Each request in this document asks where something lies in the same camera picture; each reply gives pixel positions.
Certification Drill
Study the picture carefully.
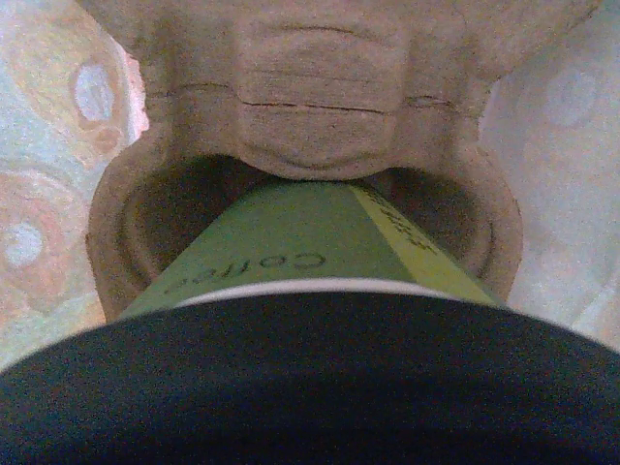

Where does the brown pulp cup carrier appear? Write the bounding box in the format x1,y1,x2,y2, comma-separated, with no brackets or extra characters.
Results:
76,0,603,322

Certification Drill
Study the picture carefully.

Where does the landscape print paper bag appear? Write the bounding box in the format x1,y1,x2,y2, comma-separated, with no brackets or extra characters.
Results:
0,0,620,369

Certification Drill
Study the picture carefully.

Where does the green paper coffee cup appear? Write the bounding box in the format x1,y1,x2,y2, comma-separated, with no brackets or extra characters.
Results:
118,177,501,322

